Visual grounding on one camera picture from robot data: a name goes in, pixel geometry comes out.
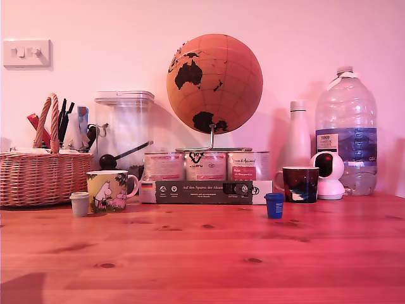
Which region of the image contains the black stick utensil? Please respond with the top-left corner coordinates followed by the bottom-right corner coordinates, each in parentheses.
top-left (61, 101), bottom-right (75, 145)
top-left (58, 98), bottom-right (68, 148)

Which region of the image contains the clear plastic lidded container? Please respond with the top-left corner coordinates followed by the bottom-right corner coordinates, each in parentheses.
top-left (94, 90), bottom-right (156, 178)

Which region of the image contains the black round-headed scoop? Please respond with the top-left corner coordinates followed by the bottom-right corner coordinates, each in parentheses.
top-left (99, 141), bottom-right (154, 170)

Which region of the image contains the dark brown tool handle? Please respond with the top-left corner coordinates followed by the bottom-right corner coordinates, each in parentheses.
top-left (87, 123), bottom-right (97, 149)

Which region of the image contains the silver tin with label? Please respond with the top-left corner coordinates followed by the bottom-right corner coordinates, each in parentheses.
top-left (144, 151), bottom-right (185, 182)
top-left (184, 151), bottom-right (228, 182)
top-left (227, 150), bottom-right (271, 182)

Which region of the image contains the red packet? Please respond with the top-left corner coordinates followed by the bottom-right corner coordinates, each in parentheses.
top-left (27, 114), bottom-right (51, 148)

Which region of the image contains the large clear water bottle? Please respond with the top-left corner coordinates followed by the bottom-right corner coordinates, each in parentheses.
top-left (315, 66), bottom-right (378, 196)

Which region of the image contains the long grey cardboard box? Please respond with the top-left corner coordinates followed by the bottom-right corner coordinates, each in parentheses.
top-left (139, 179), bottom-right (273, 205)

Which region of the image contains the dark patterned mug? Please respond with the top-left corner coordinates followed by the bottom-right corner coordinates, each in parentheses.
top-left (273, 165), bottom-right (320, 203)

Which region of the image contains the blue coffee capsule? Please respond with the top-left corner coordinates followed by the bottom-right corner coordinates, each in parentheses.
top-left (264, 193), bottom-right (285, 220)

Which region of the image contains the blue and white packet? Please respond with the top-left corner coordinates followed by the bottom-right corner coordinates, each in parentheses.
top-left (77, 105), bottom-right (89, 134)

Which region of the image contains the white coffee capsule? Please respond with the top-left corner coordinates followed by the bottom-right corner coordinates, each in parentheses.
top-left (69, 191), bottom-right (90, 218)

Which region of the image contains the wicker basket with handle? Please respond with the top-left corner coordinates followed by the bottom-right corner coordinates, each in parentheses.
top-left (0, 92), bottom-right (95, 207)

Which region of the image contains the white paper stack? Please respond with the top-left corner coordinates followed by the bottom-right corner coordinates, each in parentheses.
top-left (9, 146), bottom-right (82, 156)

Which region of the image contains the white slim bottle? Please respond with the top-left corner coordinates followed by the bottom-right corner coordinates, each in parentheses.
top-left (282, 100), bottom-right (313, 174)

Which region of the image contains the small white round camera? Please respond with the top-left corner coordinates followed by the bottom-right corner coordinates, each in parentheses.
top-left (309, 151), bottom-right (346, 200)

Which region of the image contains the yellow cartoon mug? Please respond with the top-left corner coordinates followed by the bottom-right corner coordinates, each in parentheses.
top-left (86, 170), bottom-right (140, 214)

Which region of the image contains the white wall light switch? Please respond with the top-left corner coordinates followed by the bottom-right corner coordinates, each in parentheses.
top-left (3, 39), bottom-right (53, 68)

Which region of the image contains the cork globe on stand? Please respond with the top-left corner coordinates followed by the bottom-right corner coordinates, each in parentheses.
top-left (166, 34), bottom-right (263, 153)

